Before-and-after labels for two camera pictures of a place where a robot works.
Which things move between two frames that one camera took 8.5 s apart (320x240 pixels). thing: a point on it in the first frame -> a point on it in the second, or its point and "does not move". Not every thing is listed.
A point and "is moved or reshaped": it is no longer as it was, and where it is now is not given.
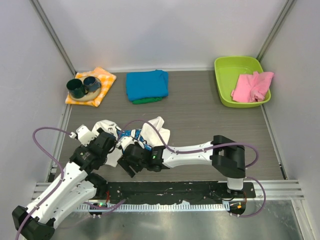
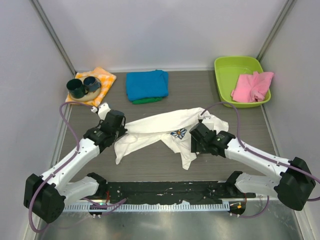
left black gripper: x=94 y=140 -> x=122 y=131
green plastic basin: x=227 y=69 does not move
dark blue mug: x=90 y=84 does not move
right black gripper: x=126 y=164 -> x=196 y=147
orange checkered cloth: x=107 y=79 does not move
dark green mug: x=76 y=89 does not move
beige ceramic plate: x=91 y=95 does not move
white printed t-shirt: x=151 y=133 is moved or reshaped
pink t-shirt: x=251 y=87 does not move
